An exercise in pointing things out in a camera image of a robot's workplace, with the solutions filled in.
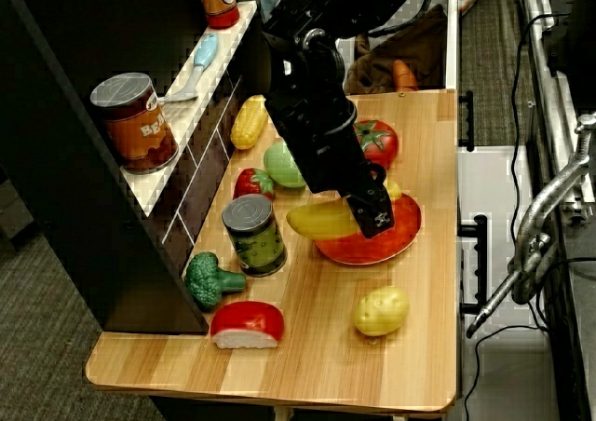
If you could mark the green pickle toy can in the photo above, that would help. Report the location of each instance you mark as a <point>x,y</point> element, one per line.
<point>256,241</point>

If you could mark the red toy strawberry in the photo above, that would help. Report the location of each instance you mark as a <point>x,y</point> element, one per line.
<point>249,184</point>

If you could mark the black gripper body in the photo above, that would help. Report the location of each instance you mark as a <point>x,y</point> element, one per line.
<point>330,160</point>

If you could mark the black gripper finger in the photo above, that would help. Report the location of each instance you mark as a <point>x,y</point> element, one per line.
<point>372,216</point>

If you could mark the yellow toy banana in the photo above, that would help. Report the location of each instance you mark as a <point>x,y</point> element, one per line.
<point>316,221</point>

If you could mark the brown cloth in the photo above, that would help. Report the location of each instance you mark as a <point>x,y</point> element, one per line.
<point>396,39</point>

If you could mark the orange toy carrot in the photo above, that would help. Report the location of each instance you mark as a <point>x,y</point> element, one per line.
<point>404,74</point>

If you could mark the green toy lime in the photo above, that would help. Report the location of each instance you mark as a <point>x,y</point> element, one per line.
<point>279,166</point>

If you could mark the red toy tomato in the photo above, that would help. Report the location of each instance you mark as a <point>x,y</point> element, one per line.
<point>384,144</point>

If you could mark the white toy kitchen shelf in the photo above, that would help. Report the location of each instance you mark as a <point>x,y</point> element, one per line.
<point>223,34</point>

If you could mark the green toy broccoli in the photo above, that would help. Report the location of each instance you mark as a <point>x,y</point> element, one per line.
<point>207,279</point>

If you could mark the aluminium frame rail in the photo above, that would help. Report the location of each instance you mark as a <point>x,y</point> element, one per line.
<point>545,90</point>

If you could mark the orange beans toy can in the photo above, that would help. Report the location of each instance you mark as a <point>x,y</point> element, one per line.
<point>135,123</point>

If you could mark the yellow toy corn cob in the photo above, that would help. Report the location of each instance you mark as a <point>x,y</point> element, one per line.
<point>249,120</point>

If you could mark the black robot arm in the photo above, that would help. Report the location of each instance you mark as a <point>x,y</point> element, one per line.
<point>316,85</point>

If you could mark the black toy kitchen back panel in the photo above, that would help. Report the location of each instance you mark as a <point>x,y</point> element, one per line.
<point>93,230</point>

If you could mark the yellow toy potato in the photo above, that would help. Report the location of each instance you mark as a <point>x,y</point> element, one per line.
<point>381,310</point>

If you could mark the orange red toy plate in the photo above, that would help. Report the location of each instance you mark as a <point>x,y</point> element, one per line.
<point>402,234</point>

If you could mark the white toy sink frame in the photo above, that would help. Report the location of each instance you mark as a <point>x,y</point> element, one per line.
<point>451,34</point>

